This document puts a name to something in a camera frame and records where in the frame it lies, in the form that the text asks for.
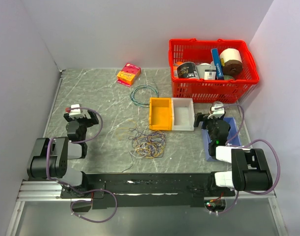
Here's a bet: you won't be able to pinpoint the purple wires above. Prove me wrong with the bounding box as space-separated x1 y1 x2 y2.
121 124 166 173

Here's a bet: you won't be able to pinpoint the white labelled container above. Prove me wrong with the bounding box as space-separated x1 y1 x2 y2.
196 63 216 80

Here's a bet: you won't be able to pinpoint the red plastic shopping basket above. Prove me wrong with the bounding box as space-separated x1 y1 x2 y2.
168 38 260 103

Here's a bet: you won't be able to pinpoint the white plastic bin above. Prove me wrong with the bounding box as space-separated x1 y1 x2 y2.
171 98 194 131

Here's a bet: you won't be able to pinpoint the pink orange small box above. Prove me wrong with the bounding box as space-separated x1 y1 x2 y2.
117 63 141 87

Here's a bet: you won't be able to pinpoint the blue tall box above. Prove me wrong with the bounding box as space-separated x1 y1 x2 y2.
211 48 224 80

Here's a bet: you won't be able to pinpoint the yellow plastic bin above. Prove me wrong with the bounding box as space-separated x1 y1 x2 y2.
149 97 172 131

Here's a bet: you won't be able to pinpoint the red soda can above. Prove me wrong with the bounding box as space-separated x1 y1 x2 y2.
208 101 224 116

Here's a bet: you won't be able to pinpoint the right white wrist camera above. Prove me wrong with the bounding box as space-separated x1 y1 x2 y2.
210 102 226 119

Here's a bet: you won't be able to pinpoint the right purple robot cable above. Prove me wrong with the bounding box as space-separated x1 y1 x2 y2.
225 103 281 196

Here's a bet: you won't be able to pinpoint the yellow wire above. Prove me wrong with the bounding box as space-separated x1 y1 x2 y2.
115 118 140 141

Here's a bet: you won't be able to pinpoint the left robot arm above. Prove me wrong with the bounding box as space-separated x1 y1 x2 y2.
27 107 103 198

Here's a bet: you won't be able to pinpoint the white paper roll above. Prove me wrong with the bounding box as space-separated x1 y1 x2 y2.
219 48 242 66

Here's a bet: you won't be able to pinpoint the white wire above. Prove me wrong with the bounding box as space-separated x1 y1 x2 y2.
129 145 150 159

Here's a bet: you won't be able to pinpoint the black labelled can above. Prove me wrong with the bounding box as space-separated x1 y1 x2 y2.
177 61 199 79

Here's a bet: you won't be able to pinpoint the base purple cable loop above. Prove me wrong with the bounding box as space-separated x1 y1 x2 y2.
70 188 118 224

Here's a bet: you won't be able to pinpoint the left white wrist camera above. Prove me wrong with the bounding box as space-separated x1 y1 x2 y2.
65 104 85 118

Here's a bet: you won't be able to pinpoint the green blue coiled wire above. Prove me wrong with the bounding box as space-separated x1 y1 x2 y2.
130 77 160 108

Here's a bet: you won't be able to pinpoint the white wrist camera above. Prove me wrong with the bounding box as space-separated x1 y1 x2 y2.
210 102 226 119
65 104 85 118

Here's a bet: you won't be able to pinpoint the blue plastic tray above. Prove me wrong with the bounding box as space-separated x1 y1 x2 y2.
201 117 241 162

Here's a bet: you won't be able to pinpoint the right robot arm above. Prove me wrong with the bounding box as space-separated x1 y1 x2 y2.
193 113 273 196

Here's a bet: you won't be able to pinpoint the aluminium rail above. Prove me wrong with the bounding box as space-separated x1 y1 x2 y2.
16 181 276 202

